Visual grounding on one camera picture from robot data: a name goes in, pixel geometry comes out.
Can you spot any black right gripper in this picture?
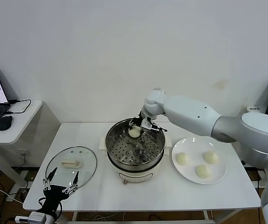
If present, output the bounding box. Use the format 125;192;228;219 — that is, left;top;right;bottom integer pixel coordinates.
128;111;158;139

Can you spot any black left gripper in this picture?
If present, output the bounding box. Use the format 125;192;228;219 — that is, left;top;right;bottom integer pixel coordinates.
40;168;80;213

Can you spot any white steamed baozi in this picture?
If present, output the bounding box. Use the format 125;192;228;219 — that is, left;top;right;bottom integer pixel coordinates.
128;125;141;138
203;151;219;164
175;152;191;167
195;164;213;180

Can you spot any glass lid with cream handle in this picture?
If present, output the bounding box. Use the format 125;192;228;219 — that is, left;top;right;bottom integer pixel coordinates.
46;146;98;192

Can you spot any perforated steel steamer basket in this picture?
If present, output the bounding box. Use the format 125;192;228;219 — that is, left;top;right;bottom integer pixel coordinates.
105;118;166;170

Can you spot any white work table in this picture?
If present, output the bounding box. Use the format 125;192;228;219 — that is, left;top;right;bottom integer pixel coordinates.
22;122;263;224

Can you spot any white electric cooker base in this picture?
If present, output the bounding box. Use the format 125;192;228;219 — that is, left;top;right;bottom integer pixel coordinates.
98;135;172;186

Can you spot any white side desk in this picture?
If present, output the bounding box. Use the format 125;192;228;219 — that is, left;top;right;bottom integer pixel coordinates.
0;99;43;196
245;105;268;115

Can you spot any round white plate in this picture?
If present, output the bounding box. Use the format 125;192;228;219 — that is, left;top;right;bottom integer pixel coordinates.
171;137;227;185

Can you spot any black computer mouse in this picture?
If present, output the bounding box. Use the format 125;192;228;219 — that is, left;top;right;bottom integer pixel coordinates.
0;115;14;131

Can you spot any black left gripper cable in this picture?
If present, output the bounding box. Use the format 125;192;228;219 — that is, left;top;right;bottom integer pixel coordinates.
38;197;62;217

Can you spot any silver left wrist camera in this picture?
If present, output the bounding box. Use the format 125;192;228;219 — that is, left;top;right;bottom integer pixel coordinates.
14;211;48;224

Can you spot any black laptop power cable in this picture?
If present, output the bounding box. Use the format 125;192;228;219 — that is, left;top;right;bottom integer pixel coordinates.
4;99;33;115

